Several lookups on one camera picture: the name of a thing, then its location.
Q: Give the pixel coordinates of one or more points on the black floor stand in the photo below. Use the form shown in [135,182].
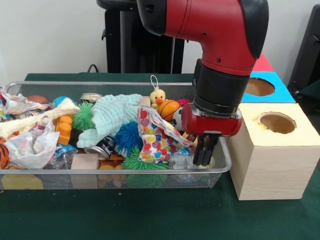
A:
[307,55]

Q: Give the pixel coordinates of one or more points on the green spiky ball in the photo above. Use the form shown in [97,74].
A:
[82,116]

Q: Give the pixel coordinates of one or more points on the cream cloth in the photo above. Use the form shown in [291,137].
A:
[35,121]

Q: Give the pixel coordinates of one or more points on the yellow duck toy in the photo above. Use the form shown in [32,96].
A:
[157,96]

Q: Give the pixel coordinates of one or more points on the dark green side table cloth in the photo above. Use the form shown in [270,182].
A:
[311,90]

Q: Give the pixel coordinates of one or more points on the mint green knit cloth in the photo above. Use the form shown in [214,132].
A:
[115,115]

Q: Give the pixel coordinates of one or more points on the colourful polka-dot cloth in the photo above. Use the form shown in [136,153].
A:
[157,140]

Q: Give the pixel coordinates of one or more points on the shallow clear mesh bin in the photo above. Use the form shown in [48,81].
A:
[100,180]

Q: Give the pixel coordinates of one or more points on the clear plastic bottle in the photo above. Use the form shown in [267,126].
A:
[182,161]

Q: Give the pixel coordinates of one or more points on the wooden box with three holes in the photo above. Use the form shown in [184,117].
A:
[270,170]

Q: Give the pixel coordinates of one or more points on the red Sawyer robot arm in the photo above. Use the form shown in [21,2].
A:
[215,30]

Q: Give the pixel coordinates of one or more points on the dark green tablecloth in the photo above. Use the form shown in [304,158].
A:
[150,215]

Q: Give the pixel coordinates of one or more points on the white plastic bag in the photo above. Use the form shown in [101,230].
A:
[32,147]

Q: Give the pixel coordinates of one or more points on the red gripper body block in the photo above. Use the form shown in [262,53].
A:
[210,125]

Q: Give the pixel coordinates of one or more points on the small orange basketball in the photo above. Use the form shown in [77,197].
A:
[169,110]

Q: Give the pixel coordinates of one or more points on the black drink can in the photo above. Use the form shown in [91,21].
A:
[100,149]

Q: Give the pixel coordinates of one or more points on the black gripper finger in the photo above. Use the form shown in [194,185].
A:
[212,147]
[201,147]

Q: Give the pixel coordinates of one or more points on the small soccer ball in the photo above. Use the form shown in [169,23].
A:
[177,119]

